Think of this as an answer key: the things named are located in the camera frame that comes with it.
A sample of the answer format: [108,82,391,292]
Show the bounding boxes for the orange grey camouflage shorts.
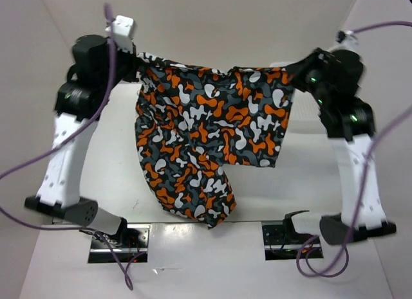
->
[135,53,294,228]

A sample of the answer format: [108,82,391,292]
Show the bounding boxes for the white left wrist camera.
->
[105,15,136,53]

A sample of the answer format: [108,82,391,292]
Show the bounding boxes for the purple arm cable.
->
[295,21,412,278]
[0,3,147,291]

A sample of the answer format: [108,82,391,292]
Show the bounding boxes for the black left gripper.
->
[101,38,140,91]

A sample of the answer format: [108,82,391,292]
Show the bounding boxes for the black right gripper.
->
[285,46,330,105]

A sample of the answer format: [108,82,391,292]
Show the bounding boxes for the white perforated plastic basket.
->
[288,89,326,134]

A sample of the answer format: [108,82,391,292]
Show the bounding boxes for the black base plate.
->
[261,221,312,260]
[88,224,151,264]

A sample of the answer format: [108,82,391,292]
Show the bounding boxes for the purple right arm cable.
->
[295,21,412,278]

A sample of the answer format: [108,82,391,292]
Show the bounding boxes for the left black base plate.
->
[88,224,151,264]

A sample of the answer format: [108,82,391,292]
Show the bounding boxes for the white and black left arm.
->
[24,35,136,248]

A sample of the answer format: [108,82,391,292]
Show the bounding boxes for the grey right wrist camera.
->
[334,30,359,52]

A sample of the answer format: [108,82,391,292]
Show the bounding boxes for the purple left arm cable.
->
[0,3,147,291]

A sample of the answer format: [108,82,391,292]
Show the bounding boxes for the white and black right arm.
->
[282,48,397,246]

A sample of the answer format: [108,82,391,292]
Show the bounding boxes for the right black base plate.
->
[261,221,312,260]

